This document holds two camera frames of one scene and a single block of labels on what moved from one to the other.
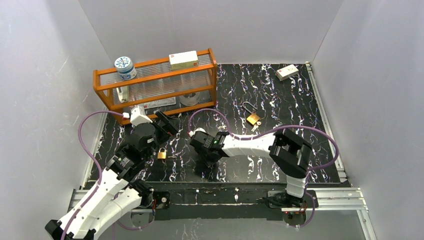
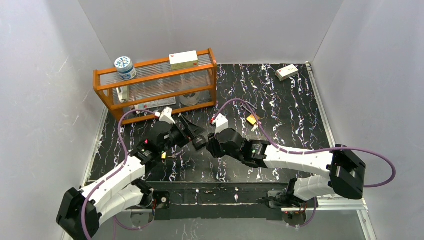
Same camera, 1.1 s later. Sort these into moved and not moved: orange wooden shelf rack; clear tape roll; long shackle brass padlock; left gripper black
Moved: left gripper black
Not moved: long shackle brass padlock; clear tape roll; orange wooden shelf rack
